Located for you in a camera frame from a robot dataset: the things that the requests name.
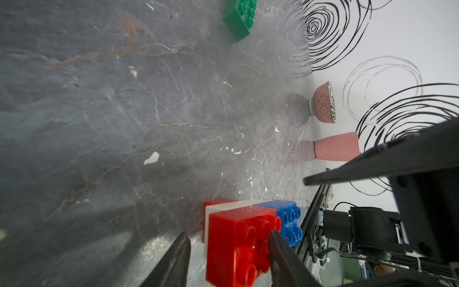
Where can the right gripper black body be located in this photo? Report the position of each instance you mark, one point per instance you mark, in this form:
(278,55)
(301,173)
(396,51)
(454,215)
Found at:
(428,204)

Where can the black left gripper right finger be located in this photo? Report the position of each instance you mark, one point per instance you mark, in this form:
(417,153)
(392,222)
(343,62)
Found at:
(287,270)

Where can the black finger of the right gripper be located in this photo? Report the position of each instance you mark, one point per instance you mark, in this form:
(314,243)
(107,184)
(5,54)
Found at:
(432,149)

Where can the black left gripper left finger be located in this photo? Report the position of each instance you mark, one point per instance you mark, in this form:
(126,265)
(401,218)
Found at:
(172,269)

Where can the red lego brick long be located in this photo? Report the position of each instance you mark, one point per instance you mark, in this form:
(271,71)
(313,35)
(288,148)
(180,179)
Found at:
(238,245)

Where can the blue lego brick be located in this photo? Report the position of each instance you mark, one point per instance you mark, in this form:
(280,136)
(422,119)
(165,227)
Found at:
(290,214)

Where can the white lego brick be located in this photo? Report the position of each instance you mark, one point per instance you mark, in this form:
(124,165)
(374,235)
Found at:
(241,204)

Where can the small red lego brick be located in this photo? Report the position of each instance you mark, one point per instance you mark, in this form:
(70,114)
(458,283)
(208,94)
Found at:
(213,207)

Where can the green lego brick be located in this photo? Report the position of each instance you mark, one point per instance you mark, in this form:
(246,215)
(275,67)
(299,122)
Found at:
(239,17)

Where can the pink plastic cup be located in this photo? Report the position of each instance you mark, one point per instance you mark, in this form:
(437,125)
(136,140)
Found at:
(343,147)

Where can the patterned ceramic bowl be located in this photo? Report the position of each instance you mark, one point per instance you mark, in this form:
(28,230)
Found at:
(322,104)

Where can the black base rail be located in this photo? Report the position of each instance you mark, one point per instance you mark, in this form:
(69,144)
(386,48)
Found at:
(312,241)

